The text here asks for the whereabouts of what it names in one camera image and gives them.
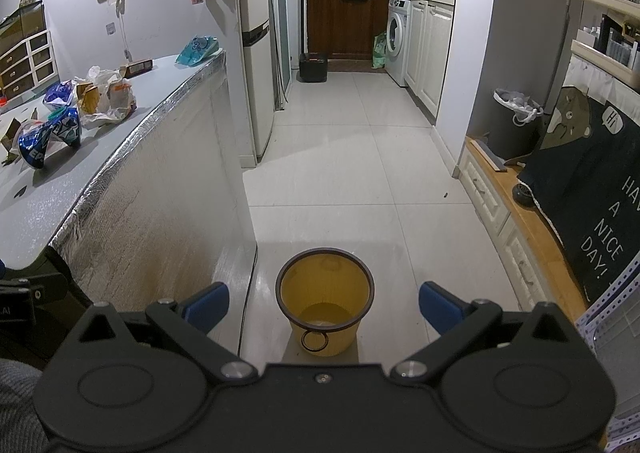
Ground white plastic bag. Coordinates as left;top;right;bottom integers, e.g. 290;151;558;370
73;65;137;129

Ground teal fish snack bag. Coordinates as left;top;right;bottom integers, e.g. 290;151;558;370
176;36;220;66

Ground blue tissue pack wrapper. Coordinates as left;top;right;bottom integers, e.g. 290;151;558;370
42;80;75;111

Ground red cigarette pack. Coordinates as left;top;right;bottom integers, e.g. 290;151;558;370
119;59;154;80

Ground black trash can white liner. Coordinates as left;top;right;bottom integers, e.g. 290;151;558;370
488;88;544;160

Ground low white wood-top cabinet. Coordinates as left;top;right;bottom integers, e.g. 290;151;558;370
458;138;587;321

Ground blue white snack bag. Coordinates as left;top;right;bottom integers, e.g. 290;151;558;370
17;106;81;169

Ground black nice day cloth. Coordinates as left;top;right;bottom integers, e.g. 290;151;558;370
518;86;639;303

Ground white drawer organizer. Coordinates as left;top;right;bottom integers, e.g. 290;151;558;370
1;31;58;100

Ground white refrigerator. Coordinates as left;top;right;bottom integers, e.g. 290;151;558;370
240;0;276;161

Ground black box by door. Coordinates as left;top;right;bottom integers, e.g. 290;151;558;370
298;52;329;83

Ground green bag by washer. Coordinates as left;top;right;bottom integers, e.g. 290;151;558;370
372;32;387;70

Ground white kitchen cabinets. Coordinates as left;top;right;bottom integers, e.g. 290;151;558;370
405;0;454;117

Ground white washing machine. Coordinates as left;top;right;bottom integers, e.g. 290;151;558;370
385;0;411;88

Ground dark wooden door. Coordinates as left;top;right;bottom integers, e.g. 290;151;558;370
307;0;387;60

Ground wall shelf with items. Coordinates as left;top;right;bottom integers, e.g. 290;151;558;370
570;0;639;92

